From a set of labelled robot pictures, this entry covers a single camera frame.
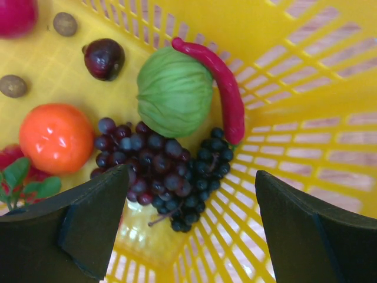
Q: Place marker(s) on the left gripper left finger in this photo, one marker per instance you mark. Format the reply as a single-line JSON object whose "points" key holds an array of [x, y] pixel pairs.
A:
{"points": [[68, 237]]}

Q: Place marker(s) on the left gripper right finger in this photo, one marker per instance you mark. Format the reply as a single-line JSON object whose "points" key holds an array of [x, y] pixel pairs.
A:
{"points": [[310, 240]]}

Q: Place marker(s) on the purple grape bunch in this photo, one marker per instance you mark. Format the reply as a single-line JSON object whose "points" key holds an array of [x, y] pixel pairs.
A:
{"points": [[157, 166]]}

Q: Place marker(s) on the black grape bunch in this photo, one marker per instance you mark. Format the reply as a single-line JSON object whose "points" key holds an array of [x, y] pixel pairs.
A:
{"points": [[191, 181]]}

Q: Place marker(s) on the green cabbage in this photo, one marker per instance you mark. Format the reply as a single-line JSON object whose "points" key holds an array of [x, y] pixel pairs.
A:
{"points": [[175, 93]]}

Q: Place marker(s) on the red lychee with leaves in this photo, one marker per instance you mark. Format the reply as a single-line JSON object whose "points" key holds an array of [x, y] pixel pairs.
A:
{"points": [[21, 183]]}

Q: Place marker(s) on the orange persimmon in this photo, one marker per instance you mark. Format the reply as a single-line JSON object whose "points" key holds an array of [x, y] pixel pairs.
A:
{"points": [[57, 137]]}

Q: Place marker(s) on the red chili pepper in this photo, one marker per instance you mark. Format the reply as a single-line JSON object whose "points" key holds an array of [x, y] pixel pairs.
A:
{"points": [[232, 107]]}

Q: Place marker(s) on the yellow plastic basket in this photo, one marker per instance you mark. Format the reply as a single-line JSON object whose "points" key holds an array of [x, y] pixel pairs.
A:
{"points": [[307, 75]]}

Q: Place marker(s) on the dark mangosteen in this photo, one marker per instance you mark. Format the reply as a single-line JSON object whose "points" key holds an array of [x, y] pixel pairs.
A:
{"points": [[104, 59]]}

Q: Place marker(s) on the red apple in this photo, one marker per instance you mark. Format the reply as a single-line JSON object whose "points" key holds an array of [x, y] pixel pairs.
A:
{"points": [[18, 18]]}

